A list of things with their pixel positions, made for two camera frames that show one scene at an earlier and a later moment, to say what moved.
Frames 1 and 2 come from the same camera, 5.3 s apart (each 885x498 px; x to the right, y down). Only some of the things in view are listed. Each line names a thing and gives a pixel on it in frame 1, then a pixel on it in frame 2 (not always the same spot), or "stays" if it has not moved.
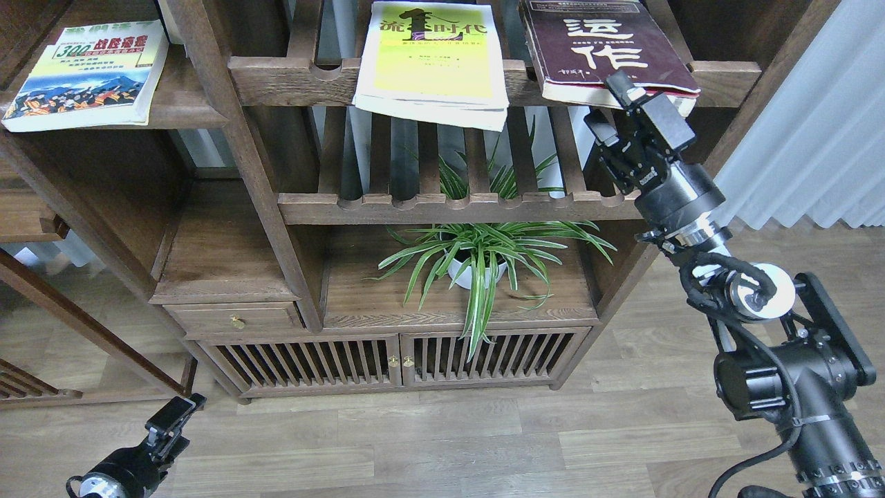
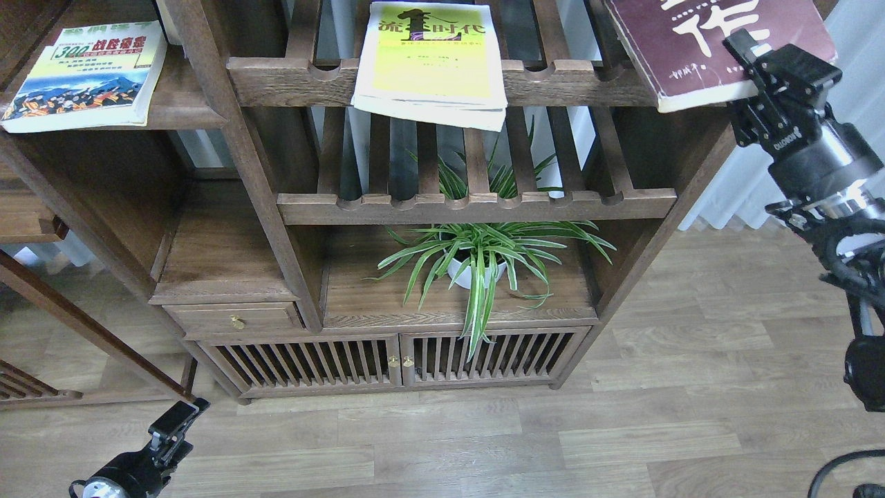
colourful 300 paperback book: (96, 76) stays
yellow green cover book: (434, 62) stays
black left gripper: (139, 472) stays
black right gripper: (636, 150) → (814, 155)
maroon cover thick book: (574, 45) → (677, 45)
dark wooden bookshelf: (303, 245) stays
